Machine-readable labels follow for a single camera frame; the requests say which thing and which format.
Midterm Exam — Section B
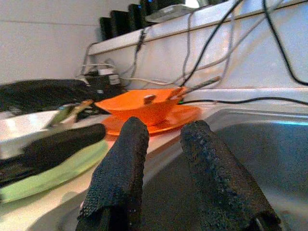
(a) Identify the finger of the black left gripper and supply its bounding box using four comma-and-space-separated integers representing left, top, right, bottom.
0, 123, 107, 187

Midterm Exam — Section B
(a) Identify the small brown spoon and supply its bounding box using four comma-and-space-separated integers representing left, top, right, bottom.
143, 94, 156, 105

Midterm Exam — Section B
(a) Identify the thick black wall cable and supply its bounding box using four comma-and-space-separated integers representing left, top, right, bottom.
262, 0, 308, 86

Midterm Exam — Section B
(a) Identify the black charger box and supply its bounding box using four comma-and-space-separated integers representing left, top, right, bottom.
84, 72, 122, 92

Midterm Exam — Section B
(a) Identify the patterned brown chopstick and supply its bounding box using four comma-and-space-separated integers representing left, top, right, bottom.
185, 76, 221, 96

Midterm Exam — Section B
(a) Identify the bronze metal spoon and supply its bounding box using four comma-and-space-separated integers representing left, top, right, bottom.
45, 98, 94, 128

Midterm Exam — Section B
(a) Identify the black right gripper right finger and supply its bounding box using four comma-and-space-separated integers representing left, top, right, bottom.
180, 119, 282, 231

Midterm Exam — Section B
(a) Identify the white speckled bowl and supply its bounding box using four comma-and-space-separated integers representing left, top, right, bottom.
0, 108, 73, 159

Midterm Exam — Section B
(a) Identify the black adapter cable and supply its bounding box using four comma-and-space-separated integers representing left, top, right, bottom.
179, 97, 308, 106

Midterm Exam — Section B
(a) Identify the stainless steel sink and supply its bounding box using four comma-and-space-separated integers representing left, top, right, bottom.
60, 107, 308, 231

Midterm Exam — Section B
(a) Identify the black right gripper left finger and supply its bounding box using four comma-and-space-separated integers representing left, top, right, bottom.
76, 116, 150, 231

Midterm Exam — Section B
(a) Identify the white plug adapter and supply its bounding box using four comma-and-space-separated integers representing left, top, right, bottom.
97, 68, 116, 77

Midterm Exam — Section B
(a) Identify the orange plate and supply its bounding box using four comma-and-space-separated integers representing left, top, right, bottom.
100, 104, 202, 137

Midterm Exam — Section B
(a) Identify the grey wall cable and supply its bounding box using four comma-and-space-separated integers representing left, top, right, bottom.
181, 12, 194, 80
166, 0, 292, 85

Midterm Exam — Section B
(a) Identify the grey flat device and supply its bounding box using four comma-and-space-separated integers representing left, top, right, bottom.
144, 3, 195, 24

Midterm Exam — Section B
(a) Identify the light green plate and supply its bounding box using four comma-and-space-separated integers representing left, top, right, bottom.
0, 139, 110, 205

